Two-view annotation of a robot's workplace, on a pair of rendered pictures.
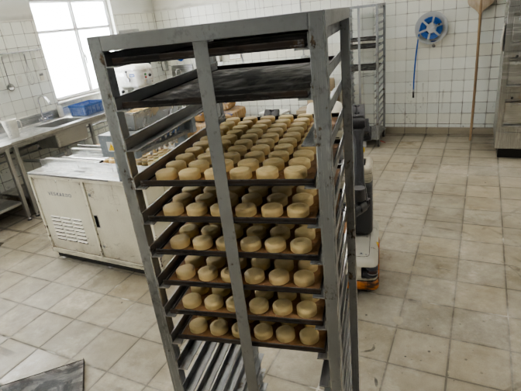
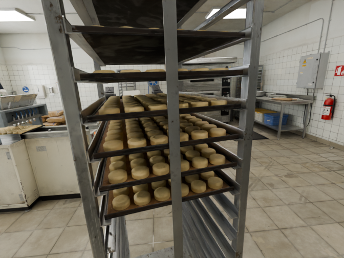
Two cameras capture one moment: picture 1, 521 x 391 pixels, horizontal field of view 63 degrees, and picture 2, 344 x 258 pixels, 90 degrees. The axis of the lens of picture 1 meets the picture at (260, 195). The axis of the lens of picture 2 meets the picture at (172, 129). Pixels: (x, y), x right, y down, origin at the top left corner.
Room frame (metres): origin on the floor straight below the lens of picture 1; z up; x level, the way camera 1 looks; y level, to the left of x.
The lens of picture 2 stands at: (0.51, 0.32, 1.39)
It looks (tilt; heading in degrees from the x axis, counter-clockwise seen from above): 15 degrees down; 327
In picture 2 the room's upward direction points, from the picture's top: 2 degrees counter-clockwise
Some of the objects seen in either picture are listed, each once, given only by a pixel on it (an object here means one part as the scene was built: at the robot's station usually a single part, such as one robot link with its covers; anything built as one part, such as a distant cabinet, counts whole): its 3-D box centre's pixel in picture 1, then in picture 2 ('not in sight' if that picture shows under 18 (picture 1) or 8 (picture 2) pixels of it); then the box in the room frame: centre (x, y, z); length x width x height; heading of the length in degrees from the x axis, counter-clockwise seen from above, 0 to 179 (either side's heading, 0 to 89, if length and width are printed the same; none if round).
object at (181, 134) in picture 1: (153, 144); (16, 121); (3.23, 0.77, 1.01); 0.72 x 0.33 x 0.34; 151
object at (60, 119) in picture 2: (227, 113); (59, 117); (6.82, 0.37, 0.47); 0.72 x 0.42 x 0.17; 157
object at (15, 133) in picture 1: (12, 128); not in sight; (4.82, 2.66, 0.98); 0.20 x 0.14 x 0.20; 102
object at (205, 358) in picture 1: (223, 316); (115, 202); (1.23, 0.18, 0.87); 0.64 x 0.03 x 0.03; 163
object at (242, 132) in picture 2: (332, 227); (195, 116); (1.11, -0.20, 1.23); 0.64 x 0.03 x 0.03; 163
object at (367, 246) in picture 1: (335, 250); not in sight; (2.78, -0.51, 0.16); 0.67 x 0.64 x 0.25; 163
